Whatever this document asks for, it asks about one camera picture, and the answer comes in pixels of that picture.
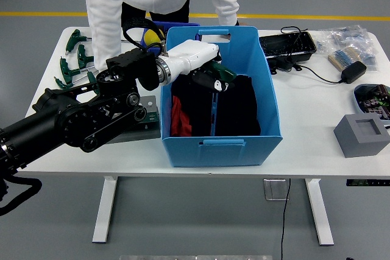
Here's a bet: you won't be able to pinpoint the person's left hand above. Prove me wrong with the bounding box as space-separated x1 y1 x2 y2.
219 21 248 43

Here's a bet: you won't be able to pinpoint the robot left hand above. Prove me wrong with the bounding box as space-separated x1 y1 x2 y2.
166 39 238 93

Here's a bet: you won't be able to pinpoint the large green T-handle hex key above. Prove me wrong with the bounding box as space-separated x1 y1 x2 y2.
207 61 238 138

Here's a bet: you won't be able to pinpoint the green steel hex key stand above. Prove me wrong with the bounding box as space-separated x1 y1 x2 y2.
106 95 161 145

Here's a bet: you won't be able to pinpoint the blue folding storage box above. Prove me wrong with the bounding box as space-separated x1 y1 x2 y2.
160 25 284 169

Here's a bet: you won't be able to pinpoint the small blue parts bin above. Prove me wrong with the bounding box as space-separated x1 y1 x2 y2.
139 21 201 57

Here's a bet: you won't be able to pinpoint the black glossy tray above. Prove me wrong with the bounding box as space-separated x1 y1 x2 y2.
258 30 317 60

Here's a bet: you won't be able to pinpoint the red cloth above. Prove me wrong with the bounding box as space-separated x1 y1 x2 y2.
170 95 193 138

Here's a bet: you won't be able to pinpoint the black cloth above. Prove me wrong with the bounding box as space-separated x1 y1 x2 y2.
170 72 262 138

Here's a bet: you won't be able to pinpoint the resistor tape bundle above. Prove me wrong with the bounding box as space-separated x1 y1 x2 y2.
328 47 362 72

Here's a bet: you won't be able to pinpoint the clear plastic component bags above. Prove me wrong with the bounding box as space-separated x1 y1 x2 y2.
316 24 380 72

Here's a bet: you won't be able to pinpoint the black power adapter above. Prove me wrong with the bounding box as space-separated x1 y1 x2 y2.
340 61 368 85

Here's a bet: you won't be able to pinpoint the light blue tray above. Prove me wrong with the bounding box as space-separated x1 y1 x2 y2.
353 83 390 122

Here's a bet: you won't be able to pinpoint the metal floor plate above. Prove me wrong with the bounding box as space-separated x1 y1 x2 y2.
263 178 289 202

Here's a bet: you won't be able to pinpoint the pile of circuit boards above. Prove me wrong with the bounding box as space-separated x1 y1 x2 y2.
356 85 390 119

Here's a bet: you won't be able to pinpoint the grey hollow cube block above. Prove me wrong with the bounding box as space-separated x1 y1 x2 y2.
333 113 390 159

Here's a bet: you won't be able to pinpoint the white table leg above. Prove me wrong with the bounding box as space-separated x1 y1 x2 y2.
91 176 119 244
304 178 335 246

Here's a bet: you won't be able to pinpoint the black table control panel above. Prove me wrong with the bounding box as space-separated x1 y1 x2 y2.
346 179 390 187

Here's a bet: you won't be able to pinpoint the black cable bundle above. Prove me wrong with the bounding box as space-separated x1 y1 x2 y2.
269 55 345 85

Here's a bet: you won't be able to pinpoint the black floor cable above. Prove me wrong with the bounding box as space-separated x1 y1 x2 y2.
279 179 292 260

